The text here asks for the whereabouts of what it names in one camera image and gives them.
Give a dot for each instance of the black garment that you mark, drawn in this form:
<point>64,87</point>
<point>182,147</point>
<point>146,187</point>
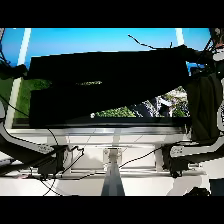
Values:
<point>100,70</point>

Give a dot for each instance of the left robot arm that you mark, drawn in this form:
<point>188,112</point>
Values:
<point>20,146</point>

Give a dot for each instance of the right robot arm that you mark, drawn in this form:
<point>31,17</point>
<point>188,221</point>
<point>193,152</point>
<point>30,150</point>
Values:
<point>200,150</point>

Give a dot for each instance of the silver frame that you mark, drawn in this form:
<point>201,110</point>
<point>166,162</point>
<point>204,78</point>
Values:
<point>113,181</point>

